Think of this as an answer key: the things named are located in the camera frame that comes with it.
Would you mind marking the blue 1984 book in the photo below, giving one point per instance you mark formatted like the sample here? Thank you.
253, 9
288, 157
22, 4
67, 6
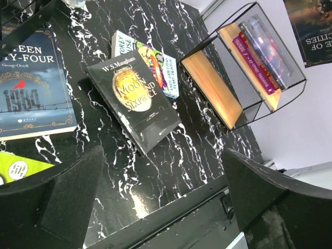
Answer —
34, 95

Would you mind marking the lime green cartoon book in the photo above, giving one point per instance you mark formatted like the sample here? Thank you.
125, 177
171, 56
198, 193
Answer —
14, 167

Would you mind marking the wooden wire shelf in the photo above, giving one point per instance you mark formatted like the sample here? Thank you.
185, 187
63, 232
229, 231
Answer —
225, 79

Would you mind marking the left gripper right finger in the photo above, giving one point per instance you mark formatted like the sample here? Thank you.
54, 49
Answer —
274, 210

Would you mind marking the purple 117-storey treehouse book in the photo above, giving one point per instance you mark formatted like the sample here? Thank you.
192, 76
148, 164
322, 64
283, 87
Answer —
255, 68

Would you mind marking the dark blue galaxy book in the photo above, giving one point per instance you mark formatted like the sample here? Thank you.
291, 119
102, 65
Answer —
267, 50

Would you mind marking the dark tale of cities book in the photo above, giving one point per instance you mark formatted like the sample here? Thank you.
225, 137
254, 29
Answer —
311, 24

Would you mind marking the light blue treehouse book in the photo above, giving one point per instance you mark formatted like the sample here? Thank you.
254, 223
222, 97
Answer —
163, 67

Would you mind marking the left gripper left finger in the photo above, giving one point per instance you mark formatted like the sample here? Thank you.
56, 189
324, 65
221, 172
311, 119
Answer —
52, 208

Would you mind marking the black moon and sixpence book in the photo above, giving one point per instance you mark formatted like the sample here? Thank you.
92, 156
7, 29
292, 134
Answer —
132, 93

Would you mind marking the red 13-storey treehouse book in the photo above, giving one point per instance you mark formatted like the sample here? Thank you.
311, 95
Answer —
258, 60

